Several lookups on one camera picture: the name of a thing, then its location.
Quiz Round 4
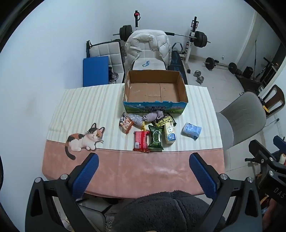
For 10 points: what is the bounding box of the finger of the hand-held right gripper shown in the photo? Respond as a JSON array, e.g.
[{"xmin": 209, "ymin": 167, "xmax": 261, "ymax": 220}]
[
  {"xmin": 273, "ymin": 135, "xmax": 286, "ymax": 154},
  {"xmin": 245, "ymin": 139, "xmax": 279, "ymax": 171}
]

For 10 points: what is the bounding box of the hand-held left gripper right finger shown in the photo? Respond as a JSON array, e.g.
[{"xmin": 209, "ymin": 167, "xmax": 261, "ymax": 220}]
[{"xmin": 189, "ymin": 153, "xmax": 263, "ymax": 232}]

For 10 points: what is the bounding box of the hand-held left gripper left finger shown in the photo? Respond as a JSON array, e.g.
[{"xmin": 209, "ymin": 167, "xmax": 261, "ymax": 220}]
[{"xmin": 25, "ymin": 153, "xmax": 99, "ymax": 232}]

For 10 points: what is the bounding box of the blue tissue packet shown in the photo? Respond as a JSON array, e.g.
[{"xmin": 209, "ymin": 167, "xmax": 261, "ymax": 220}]
[{"xmin": 181, "ymin": 122, "xmax": 202, "ymax": 141}]

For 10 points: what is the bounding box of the yellow tissue packet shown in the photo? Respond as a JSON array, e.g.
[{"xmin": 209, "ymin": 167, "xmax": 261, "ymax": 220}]
[{"xmin": 164, "ymin": 124, "xmax": 177, "ymax": 144}]

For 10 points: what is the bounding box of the green wipe packet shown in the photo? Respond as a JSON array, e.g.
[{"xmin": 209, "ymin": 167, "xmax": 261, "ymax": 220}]
[{"xmin": 147, "ymin": 124, "xmax": 164, "ymax": 152}]

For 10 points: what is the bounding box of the red packet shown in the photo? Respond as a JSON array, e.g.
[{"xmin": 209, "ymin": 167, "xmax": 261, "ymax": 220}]
[{"xmin": 133, "ymin": 131, "xmax": 151, "ymax": 153}]

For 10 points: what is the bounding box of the cartoon snack packet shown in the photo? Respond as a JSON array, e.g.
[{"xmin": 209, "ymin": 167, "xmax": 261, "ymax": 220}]
[{"xmin": 118, "ymin": 112, "xmax": 134, "ymax": 134}]

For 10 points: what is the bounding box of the black shoe wipe packet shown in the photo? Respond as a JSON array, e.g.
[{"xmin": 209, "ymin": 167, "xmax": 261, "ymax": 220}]
[{"xmin": 152, "ymin": 114, "xmax": 177, "ymax": 127}]

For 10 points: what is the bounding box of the silver and yellow scrubber sponge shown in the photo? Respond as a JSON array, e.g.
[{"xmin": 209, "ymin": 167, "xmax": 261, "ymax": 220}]
[{"xmin": 127, "ymin": 113, "xmax": 146, "ymax": 130}]

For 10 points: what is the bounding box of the purple cloth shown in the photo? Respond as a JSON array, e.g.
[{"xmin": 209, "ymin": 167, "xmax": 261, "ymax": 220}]
[{"xmin": 142, "ymin": 110, "xmax": 164, "ymax": 123}]

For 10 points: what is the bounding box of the cardboard box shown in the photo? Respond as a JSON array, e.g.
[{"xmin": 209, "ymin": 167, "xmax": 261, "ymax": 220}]
[{"xmin": 122, "ymin": 70, "xmax": 188, "ymax": 115}]

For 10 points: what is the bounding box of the grey shell chair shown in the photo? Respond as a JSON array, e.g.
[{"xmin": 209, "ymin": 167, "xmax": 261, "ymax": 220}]
[{"xmin": 216, "ymin": 91, "xmax": 267, "ymax": 172}]

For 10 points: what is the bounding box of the wooden chair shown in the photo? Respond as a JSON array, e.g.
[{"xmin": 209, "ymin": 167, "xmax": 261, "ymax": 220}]
[{"xmin": 260, "ymin": 84, "xmax": 285, "ymax": 116}]

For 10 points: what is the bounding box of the dark fluffy garment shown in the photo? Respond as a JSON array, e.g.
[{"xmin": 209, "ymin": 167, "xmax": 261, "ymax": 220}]
[{"xmin": 110, "ymin": 190, "xmax": 226, "ymax": 232}]

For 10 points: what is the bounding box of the small black box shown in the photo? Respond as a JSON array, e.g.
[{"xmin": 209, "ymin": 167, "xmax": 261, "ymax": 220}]
[{"xmin": 242, "ymin": 66, "xmax": 254, "ymax": 78}]

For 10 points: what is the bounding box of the small barbell with black plates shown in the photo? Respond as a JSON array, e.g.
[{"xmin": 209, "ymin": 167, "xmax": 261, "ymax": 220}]
[{"xmin": 203, "ymin": 57, "xmax": 238, "ymax": 74}]

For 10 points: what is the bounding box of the blue board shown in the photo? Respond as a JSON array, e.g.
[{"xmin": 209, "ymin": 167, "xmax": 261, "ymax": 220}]
[{"xmin": 83, "ymin": 56, "xmax": 110, "ymax": 87}]

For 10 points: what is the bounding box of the black weight bench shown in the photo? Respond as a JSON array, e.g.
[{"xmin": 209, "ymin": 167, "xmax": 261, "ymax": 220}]
[{"xmin": 167, "ymin": 42, "xmax": 191, "ymax": 85}]

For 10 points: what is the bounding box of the white padded chair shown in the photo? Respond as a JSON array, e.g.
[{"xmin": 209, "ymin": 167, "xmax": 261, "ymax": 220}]
[{"xmin": 127, "ymin": 36, "xmax": 168, "ymax": 72}]

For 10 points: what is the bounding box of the white quilted chair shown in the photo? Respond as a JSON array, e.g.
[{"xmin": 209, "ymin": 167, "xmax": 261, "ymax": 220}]
[{"xmin": 86, "ymin": 40, "xmax": 125, "ymax": 85}]

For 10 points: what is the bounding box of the white puffer jacket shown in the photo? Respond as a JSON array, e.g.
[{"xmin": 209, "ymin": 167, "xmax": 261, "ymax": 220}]
[{"xmin": 124, "ymin": 29, "xmax": 172, "ymax": 69}]

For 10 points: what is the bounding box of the white barbell rack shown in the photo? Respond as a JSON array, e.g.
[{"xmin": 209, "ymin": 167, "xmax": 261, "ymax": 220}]
[{"xmin": 134, "ymin": 10, "xmax": 199, "ymax": 74}]

